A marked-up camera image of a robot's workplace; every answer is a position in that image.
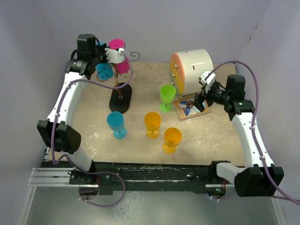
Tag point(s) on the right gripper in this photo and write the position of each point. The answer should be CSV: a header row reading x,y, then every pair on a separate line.
x,y
200,98

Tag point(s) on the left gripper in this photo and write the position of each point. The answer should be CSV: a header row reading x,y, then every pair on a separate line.
x,y
102,48

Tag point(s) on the blue wine glass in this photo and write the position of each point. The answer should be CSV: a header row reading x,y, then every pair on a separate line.
x,y
115,121
104,70

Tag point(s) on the pink plastic wine glass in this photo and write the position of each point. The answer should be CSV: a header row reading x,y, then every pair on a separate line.
x,y
123,67

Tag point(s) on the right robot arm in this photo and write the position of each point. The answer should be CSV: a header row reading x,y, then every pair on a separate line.
x,y
254,178

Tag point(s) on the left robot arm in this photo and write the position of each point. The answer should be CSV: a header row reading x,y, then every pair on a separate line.
x,y
57,130

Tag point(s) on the green plastic wine glass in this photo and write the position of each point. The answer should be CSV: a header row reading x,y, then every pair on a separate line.
x,y
167,95

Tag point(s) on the orange wine glass right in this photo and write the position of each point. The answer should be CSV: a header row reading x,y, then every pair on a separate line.
x,y
172,137

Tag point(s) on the orange wine glass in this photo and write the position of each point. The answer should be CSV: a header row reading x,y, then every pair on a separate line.
x,y
172,137
152,122

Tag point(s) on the orange wine glass left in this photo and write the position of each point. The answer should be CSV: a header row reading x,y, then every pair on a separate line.
x,y
152,122

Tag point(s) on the children's picture book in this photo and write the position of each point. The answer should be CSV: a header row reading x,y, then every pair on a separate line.
x,y
186,110

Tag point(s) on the white round drawer cabinet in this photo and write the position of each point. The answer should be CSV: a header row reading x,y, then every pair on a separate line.
x,y
186,67

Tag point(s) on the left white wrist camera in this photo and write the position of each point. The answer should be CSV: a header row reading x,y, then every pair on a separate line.
x,y
115,56

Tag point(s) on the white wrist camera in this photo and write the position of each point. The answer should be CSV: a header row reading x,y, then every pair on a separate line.
x,y
206,79
115,56

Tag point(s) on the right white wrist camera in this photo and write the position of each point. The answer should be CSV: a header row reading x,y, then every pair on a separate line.
x,y
206,79

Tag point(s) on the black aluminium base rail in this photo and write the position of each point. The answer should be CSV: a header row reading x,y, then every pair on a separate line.
x,y
111,177

